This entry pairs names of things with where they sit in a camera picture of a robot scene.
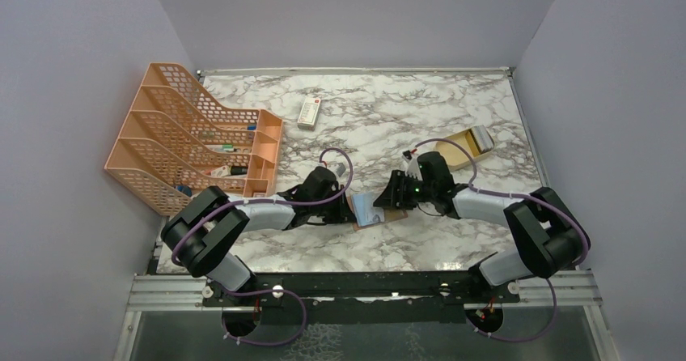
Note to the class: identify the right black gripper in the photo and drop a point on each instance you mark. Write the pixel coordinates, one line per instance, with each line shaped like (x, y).
(394, 196)

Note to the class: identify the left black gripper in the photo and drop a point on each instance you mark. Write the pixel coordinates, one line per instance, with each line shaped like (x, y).
(341, 215)

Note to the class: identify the tan leather card holder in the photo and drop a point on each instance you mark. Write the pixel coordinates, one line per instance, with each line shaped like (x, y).
(366, 215)

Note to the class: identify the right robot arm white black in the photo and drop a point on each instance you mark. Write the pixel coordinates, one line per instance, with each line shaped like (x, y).
(547, 238)

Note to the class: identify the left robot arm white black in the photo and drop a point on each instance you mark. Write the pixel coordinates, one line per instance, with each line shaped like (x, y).
(202, 234)

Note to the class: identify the white red small box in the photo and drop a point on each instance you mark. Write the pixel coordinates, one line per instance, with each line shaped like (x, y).
(309, 113)

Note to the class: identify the orange plastic file rack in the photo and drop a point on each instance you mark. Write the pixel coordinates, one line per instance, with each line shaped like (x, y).
(177, 140)

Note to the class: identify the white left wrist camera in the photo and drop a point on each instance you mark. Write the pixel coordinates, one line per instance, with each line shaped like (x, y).
(339, 169)

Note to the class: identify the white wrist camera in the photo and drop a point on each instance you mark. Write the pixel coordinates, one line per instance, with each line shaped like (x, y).
(412, 166)
(339, 169)

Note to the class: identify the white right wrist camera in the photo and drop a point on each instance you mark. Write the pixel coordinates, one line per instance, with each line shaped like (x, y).
(412, 166)

